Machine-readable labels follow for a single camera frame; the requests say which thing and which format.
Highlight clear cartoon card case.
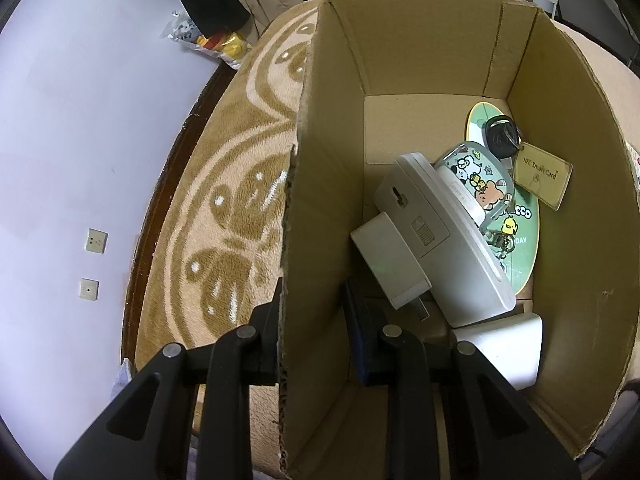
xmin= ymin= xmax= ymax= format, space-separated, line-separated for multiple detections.
xmin=432 ymin=141 xmax=516 ymax=228

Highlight brown cardboard box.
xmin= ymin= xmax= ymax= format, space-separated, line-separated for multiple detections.
xmin=276 ymin=0 xmax=640 ymax=478

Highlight grey cloth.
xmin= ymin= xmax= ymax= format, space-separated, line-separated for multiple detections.
xmin=109 ymin=357 xmax=137 ymax=403

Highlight black car key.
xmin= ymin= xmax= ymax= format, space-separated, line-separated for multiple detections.
xmin=481 ymin=115 xmax=524 ymax=162

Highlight pale yellow card tag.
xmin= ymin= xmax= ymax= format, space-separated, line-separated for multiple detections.
xmin=512 ymin=141 xmax=573 ymax=209

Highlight white charger adapter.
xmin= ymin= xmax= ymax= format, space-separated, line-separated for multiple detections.
xmin=350 ymin=212 xmax=433 ymax=321

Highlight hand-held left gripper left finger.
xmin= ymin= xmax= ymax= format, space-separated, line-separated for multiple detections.
xmin=52 ymin=280 xmax=283 ymax=480

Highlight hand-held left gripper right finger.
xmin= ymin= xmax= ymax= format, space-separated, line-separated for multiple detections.
xmin=342 ymin=280 xmax=581 ymax=480

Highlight white router device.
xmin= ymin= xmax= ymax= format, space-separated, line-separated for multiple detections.
xmin=374 ymin=152 xmax=517 ymax=327

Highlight dark wooden bed frame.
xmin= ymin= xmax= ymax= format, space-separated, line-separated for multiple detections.
xmin=121 ymin=62 xmax=236 ymax=366

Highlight clear plastic snack bag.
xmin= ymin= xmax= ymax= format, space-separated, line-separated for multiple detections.
xmin=160 ymin=10 xmax=253 ymax=71

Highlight white rounded plastic device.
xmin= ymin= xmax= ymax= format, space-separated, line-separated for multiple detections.
xmin=450 ymin=311 xmax=544 ymax=392

